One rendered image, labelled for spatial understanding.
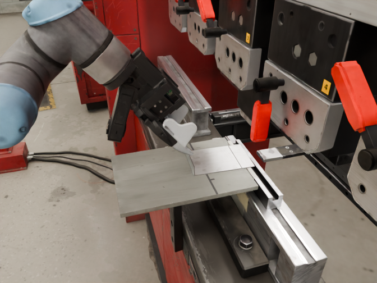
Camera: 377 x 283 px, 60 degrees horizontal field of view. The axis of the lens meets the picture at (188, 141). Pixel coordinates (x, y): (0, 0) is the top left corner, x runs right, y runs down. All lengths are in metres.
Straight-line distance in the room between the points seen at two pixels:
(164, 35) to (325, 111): 1.12
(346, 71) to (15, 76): 0.37
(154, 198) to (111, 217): 1.41
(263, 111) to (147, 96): 0.21
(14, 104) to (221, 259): 0.46
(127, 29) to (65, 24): 0.91
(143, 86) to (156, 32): 0.87
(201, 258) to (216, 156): 0.21
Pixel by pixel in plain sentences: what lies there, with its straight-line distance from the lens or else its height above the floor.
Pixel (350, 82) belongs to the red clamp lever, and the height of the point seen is 1.30.
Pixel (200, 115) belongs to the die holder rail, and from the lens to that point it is 0.99.
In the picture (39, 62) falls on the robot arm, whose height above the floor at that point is 1.25.
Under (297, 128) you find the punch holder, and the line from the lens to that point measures 0.44.
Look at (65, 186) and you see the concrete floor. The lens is 2.31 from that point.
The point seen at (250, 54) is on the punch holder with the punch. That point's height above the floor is 1.24.
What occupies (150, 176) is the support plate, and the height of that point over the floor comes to 1.00.
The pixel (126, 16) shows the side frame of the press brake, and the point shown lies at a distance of 1.40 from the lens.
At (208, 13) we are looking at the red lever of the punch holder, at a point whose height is 1.28.
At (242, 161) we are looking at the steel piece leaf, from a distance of 0.70.
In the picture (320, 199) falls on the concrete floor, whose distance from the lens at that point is 2.23.
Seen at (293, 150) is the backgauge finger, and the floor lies 1.00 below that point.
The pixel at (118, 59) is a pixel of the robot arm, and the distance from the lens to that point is 0.54.
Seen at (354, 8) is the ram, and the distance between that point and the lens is 0.37.
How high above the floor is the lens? 1.41
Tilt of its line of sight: 33 degrees down
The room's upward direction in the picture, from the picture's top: straight up
